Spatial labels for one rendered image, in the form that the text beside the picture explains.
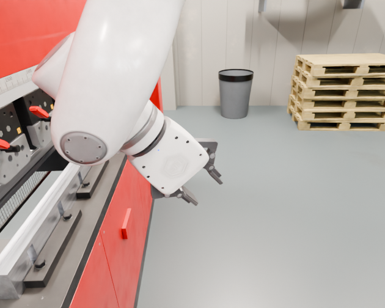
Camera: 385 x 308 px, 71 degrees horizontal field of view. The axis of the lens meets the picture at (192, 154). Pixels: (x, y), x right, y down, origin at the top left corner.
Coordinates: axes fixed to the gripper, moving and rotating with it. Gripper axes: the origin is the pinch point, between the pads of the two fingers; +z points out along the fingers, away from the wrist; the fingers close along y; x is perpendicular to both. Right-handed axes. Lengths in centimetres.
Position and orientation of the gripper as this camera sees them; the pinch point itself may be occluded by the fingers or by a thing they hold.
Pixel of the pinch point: (201, 185)
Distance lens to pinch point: 50.9
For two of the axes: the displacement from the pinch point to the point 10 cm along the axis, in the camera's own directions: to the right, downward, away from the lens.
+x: -3.3, -5.0, 8.0
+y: 7.5, -6.6, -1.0
